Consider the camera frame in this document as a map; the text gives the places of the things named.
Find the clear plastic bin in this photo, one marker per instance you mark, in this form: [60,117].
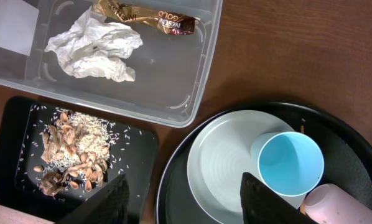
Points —
[171,70]

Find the rectangular black tray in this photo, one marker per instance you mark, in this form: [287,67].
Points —
[132,153]

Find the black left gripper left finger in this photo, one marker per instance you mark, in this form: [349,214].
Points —
[108,206]

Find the crumpled white tissue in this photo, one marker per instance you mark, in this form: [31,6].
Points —
[93,47]

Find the left wooden chopstick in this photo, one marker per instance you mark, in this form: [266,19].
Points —
[302,209]

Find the pink plastic cup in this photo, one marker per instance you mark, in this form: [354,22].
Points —
[329,204]

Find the gold snack wrapper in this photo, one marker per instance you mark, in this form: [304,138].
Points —
[167,22]

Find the blue plastic cup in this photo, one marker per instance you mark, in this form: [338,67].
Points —
[289,163]

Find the round black serving tray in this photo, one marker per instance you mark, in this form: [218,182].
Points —
[347,154]

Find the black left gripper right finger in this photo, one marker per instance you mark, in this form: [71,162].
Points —
[262,206]

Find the food scraps and rice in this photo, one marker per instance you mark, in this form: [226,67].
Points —
[69,156]

